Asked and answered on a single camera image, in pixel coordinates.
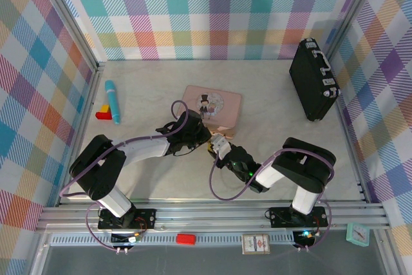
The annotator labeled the mint green alarm clock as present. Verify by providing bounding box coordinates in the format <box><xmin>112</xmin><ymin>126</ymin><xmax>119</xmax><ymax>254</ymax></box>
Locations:
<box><xmin>346</xmin><ymin>222</ymin><xmax>370</xmax><ymax>247</ymax></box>

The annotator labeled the aluminium frame upright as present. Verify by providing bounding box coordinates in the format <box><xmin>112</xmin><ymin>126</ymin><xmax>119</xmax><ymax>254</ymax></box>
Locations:
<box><xmin>30</xmin><ymin>0</ymin><xmax>106</xmax><ymax>73</ymax></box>
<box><xmin>323</xmin><ymin>0</ymin><xmax>387</xmax><ymax>60</ymax></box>

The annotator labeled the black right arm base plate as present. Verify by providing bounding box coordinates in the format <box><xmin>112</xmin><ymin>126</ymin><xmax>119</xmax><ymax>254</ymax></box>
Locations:
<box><xmin>268</xmin><ymin>206</ymin><xmax>332</xmax><ymax>229</ymax></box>

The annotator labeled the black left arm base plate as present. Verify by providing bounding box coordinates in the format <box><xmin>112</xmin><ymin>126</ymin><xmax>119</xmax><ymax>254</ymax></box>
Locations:
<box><xmin>98</xmin><ymin>209</ymin><xmax>157</xmax><ymax>231</ymax></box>

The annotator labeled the turquoise marker pen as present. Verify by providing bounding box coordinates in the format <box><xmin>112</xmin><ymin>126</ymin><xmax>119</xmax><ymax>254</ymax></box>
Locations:
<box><xmin>104</xmin><ymin>79</ymin><xmax>122</xmax><ymax>126</ymax></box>

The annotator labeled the red plastic block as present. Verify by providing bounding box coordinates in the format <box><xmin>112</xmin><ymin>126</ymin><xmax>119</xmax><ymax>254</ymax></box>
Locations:
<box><xmin>176</xmin><ymin>232</ymin><xmax>196</xmax><ymax>245</ymax></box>

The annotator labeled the slotted grey cable duct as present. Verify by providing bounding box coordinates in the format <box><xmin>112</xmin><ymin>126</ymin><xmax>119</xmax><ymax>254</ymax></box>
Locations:
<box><xmin>50</xmin><ymin>234</ymin><xmax>299</xmax><ymax>247</ymax></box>

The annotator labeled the aluminium frame side rail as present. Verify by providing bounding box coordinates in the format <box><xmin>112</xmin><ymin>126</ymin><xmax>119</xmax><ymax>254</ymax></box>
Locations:
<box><xmin>56</xmin><ymin>65</ymin><xmax>104</xmax><ymax>207</ymax></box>
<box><xmin>333</xmin><ymin>99</ymin><xmax>371</xmax><ymax>204</ymax></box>

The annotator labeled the red yellow toy block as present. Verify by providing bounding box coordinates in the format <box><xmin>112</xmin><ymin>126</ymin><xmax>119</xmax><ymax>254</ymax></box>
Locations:
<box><xmin>95</xmin><ymin>103</ymin><xmax>113</xmax><ymax>120</ymax></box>

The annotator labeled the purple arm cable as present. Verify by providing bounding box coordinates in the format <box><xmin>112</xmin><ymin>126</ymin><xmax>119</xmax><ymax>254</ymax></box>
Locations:
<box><xmin>59</xmin><ymin>100</ymin><xmax>191</xmax><ymax>254</ymax></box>
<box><xmin>209</xmin><ymin>147</ymin><xmax>334</xmax><ymax>253</ymax></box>

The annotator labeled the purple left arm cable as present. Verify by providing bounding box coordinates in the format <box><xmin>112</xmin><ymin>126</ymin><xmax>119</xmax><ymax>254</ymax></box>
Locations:
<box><xmin>59</xmin><ymin>100</ymin><xmax>191</xmax><ymax>254</ymax></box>

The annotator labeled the black controller board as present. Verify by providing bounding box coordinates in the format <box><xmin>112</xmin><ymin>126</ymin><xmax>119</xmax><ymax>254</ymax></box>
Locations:
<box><xmin>111</xmin><ymin>232</ymin><xmax>142</xmax><ymax>246</ymax></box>
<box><xmin>292</xmin><ymin>230</ymin><xmax>323</xmax><ymax>245</ymax></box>

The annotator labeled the pink tin box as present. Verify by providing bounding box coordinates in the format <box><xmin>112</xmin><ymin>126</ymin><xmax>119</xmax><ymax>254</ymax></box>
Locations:
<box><xmin>180</xmin><ymin>84</ymin><xmax>243</xmax><ymax>138</ymax></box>

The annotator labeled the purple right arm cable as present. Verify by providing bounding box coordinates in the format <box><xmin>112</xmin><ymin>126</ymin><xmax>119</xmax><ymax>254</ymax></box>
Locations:
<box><xmin>209</xmin><ymin>147</ymin><xmax>334</xmax><ymax>253</ymax></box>

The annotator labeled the small framed picture card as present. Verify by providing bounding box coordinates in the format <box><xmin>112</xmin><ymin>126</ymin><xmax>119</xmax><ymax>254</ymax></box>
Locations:
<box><xmin>241</xmin><ymin>234</ymin><xmax>271</xmax><ymax>255</ymax></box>

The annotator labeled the black briefcase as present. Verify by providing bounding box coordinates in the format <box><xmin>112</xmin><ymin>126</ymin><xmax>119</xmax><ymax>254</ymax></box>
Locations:
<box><xmin>288</xmin><ymin>38</ymin><xmax>342</xmax><ymax>123</ymax></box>

